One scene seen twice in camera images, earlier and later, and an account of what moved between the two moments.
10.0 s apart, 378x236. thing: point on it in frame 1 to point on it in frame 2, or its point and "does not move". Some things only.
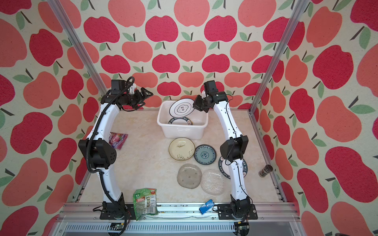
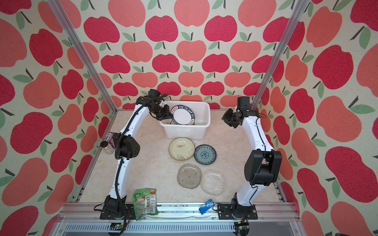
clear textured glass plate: [212, 181] does not move
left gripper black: [140, 99] to [167, 115]
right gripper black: [197, 104] to [226, 118]
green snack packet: [144, 202] does not move
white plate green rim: [224, 168] to [182, 115]
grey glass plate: [189, 176] does not move
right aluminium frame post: [299, 11] does not move
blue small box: [206, 206] does not move
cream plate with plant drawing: [181, 149] does not move
